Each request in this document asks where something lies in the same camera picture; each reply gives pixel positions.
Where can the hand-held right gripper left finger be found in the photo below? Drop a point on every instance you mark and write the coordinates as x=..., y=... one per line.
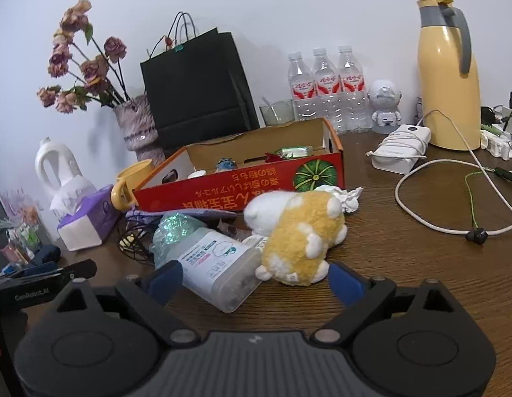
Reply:
x=167, y=282

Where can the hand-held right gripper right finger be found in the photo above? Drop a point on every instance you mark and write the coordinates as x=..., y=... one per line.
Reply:
x=344, y=283

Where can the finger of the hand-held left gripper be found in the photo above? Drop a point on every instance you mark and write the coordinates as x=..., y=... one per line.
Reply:
x=46, y=254

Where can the shiny green plastic bag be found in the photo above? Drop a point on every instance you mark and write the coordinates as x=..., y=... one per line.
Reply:
x=173, y=231

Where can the white medicine bottle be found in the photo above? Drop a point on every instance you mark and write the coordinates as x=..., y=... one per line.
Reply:
x=222, y=269

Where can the yellow and white plush toy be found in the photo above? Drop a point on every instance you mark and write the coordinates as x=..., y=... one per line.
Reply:
x=301, y=231

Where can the purple fabric pouch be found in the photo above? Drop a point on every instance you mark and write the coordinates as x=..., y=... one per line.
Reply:
x=189, y=214

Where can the white tissue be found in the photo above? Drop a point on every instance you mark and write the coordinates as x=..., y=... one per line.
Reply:
x=346, y=200

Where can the red cardboard box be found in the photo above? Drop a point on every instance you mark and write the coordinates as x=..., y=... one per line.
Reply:
x=239, y=186

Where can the clear organizer with small items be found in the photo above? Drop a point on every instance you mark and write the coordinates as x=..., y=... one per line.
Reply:
x=16, y=242

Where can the purple tissue pack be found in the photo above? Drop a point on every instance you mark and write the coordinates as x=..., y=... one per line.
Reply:
x=88, y=223

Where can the white detergent bottle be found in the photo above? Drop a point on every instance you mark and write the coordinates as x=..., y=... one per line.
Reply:
x=53, y=169

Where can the white round cap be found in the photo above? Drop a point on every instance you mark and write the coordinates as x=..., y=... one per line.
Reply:
x=196, y=173

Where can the yellow mug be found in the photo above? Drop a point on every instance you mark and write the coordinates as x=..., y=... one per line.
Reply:
x=134, y=173

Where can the white power bank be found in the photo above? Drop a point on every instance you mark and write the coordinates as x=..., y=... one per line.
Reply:
x=398, y=155

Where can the green foil packet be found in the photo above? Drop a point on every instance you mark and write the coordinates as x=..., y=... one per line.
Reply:
x=295, y=152

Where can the small red item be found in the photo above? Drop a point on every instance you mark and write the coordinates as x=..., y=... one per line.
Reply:
x=273, y=157

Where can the purple textured vase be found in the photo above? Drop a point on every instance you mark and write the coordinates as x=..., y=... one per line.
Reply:
x=136, y=128

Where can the glass cup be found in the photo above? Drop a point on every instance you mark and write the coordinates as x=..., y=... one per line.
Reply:
x=282, y=113

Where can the white robot-shaped speaker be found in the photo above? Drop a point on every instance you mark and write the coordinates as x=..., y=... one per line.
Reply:
x=384, y=99

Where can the white spoon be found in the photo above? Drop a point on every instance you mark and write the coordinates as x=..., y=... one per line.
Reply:
x=267, y=104

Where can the clear water bottle red label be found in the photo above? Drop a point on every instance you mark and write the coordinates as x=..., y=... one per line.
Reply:
x=327, y=87
x=353, y=87
x=302, y=87

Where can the white power strip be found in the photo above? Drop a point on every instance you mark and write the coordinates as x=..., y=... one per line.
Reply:
x=497, y=142

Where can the dried rose bouquet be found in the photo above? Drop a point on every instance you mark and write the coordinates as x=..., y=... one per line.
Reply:
x=115, y=49

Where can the yellow thermos jug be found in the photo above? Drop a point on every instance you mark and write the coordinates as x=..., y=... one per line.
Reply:
x=446, y=82

